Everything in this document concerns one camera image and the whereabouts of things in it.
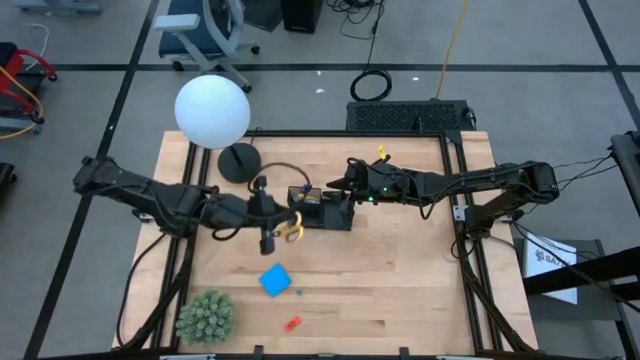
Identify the white printed paper sheet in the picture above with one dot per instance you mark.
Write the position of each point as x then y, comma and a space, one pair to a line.
550, 280

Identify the black frame bracket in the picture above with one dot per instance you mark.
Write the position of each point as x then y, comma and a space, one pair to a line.
258, 352
404, 353

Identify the black mesh desk organizer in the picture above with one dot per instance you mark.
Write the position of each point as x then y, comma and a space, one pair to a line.
330, 220

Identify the black floor box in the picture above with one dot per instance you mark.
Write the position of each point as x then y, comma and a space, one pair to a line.
302, 15

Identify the green potted plant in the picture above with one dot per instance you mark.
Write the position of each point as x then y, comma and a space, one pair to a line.
205, 317

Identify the red black cart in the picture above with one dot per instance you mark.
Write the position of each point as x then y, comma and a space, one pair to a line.
10, 62

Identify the orange eraser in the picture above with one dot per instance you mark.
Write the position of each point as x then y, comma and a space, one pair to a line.
292, 324

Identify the grey desk foot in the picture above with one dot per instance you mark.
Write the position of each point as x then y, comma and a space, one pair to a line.
60, 6

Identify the blue sticky note pad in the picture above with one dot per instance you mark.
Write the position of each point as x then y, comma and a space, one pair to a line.
275, 280

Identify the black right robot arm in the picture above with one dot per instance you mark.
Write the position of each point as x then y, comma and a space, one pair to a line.
475, 182

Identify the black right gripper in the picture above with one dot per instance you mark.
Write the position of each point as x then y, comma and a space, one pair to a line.
375, 182

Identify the yellow highlighter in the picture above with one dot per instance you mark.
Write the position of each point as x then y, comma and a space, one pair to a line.
312, 197

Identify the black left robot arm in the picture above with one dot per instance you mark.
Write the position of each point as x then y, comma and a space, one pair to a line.
150, 197

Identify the black perforated computer case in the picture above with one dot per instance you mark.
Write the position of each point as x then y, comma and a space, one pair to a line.
400, 116

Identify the white blue office chair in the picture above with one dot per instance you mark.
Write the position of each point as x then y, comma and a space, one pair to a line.
185, 40

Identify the purple pen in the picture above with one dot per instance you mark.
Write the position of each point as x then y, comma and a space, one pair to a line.
305, 188

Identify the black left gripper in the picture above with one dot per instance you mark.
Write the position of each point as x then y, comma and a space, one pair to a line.
262, 215

